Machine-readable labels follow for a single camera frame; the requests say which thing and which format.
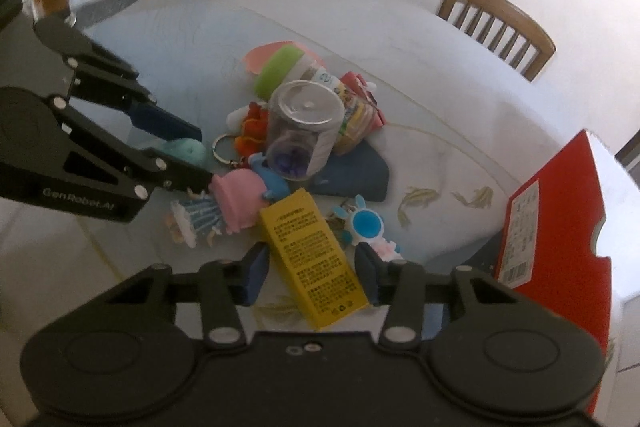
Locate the wooden chair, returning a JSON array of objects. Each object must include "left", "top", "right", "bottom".
[{"left": 436, "top": 0, "right": 557, "bottom": 82}]

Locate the red cardboard box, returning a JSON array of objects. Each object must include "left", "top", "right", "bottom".
[{"left": 492, "top": 129, "right": 613, "bottom": 418}]

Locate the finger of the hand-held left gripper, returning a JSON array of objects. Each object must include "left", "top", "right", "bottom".
[
  {"left": 34, "top": 16, "right": 203, "bottom": 142},
  {"left": 51, "top": 97, "right": 216, "bottom": 196}
]

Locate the orange plush toy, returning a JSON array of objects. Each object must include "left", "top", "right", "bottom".
[{"left": 226, "top": 102, "right": 272, "bottom": 158}]

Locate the pink hat doll with dolphin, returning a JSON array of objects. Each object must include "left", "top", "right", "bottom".
[{"left": 169, "top": 153, "right": 292, "bottom": 249}]

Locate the blue round rabbit toy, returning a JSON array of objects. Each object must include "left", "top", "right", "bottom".
[{"left": 332, "top": 195, "right": 386, "bottom": 250}]

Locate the clear jar with silver lid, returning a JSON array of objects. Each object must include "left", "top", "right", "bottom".
[{"left": 265, "top": 79, "right": 347, "bottom": 182}]

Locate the teal toy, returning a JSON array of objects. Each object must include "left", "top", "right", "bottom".
[{"left": 162, "top": 138, "right": 208, "bottom": 168}]

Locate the metal key ring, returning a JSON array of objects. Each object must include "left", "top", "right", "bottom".
[{"left": 212, "top": 134, "right": 244, "bottom": 168}]

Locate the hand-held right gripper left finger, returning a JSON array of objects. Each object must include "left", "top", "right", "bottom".
[{"left": 107, "top": 242, "right": 271, "bottom": 350}]

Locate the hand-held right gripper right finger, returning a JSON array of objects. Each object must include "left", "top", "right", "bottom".
[{"left": 354, "top": 244, "right": 526, "bottom": 350}]

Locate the dark blue pouch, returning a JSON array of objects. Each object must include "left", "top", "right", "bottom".
[{"left": 310, "top": 139, "right": 390, "bottom": 202}]

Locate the small pink white toy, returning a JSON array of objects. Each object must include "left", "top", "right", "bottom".
[{"left": 372, "top": 237, "right": 404, "bottom": 261}]

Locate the yellow cardboard box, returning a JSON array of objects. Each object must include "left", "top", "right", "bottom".
[{"left": 257, "top": 188, "right": 371, "bottom": 332}]

